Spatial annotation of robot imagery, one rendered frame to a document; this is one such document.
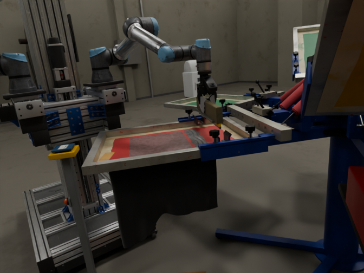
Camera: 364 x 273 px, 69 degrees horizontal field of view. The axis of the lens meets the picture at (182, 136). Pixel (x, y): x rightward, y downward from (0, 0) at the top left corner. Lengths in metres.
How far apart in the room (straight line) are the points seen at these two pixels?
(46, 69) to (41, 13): 0.35
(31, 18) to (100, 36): 8.18
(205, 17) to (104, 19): 4.45
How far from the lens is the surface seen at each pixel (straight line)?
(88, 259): 1.85
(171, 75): 11.34
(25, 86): 1.84
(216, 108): 1.19
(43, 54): 2.06
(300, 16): 10.66
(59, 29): 2.10
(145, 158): 1.10
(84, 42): 10.03
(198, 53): 1.36
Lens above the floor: 1.36
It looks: 16 degrees down
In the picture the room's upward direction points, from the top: 6 degrees counter-clockwise
